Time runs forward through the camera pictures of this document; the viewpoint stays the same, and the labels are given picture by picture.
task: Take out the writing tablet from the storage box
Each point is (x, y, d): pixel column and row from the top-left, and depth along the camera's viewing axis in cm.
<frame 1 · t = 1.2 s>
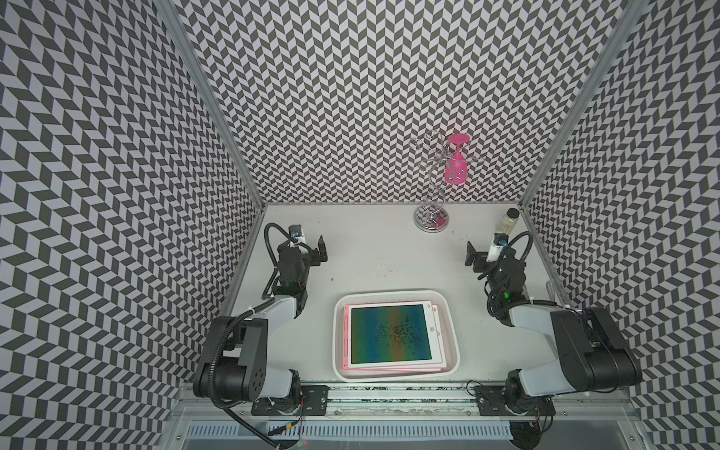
left hand: (306, 238, 89), fingers open
right hand: (482, 245, 89), fingers open
white plastic storage tray: (448, 328, 84), point 3 cm above the table
pink writing tablet colourful screen: (387, 335, 83), point 4 cm above the table
pink writing tablet: (409, 367, 79), point 2 cm above the table
pink plastic goblet: (456, 168, 99), point 25 cm above the table
small glass jar black lid: (508, 221, 105), point 8 cm above the table

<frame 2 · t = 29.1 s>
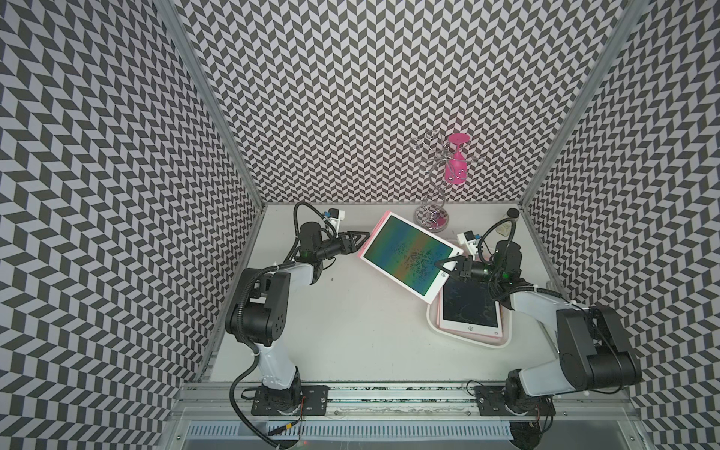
left hand: (365, 236, 89), fingers open
right hand: (436, 269, 80), fingers closed
pink writing tablet colourful screen: (405, 253, 86), point 16 cm above the table
pink writing tablet: (467, 305, 88), point 4 cm above the table
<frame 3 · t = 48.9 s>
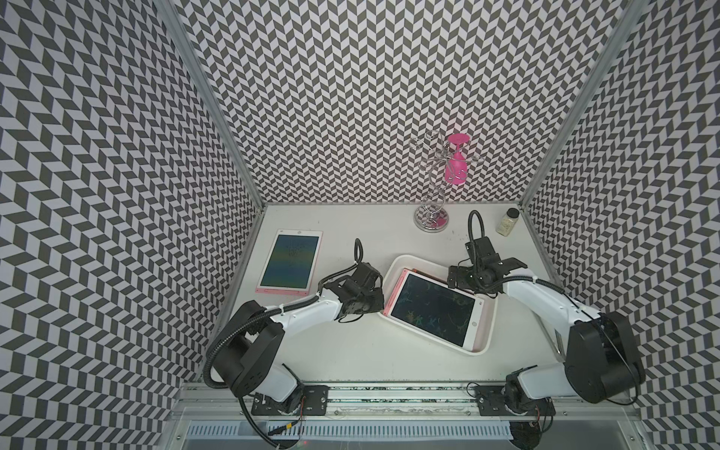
left hand: (382, 305, 86), fingers closed
right hand: (464, 284, 88), fingers open
pink writing tablet colourful screen: (290, 262, 103), on the table
pink writing tablet: (429, 303, 88), point 4 cm above the table
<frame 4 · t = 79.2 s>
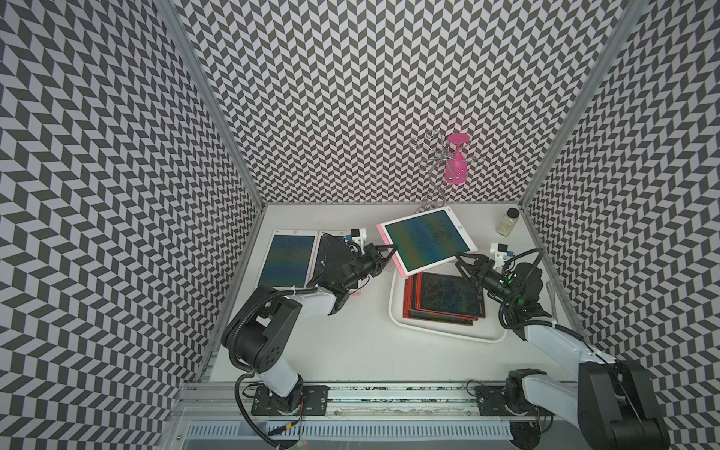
left hand: (400, 249, 80), fingers closed
right hand: (453, 263, 80), fingers open
pink tablet underneath: (426, 238, 86), point 19 cm above the table
red writing tablet upper: (448, 294, 93), point 2 cm above the table
